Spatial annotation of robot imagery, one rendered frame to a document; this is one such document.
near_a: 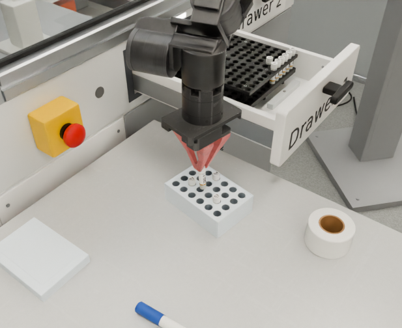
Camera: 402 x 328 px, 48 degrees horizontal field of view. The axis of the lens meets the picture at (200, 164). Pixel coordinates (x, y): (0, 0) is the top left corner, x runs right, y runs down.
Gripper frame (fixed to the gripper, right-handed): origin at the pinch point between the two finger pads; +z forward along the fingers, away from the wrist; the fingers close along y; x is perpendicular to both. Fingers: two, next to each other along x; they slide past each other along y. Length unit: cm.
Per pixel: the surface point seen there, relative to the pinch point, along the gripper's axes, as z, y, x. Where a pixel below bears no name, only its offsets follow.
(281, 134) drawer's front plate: -3.1, -11.7, 5.9
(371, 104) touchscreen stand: 52, -120, -25
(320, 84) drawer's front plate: -6.7, -23.5, 4.2
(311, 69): -1.0, -36.1, -5.5
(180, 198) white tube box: 6.9, 2.6, -1.8
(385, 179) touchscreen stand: 80, -117, -9
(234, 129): 1.1, -11.8, -3.8
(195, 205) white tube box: 6.3, 2.5, 1.5
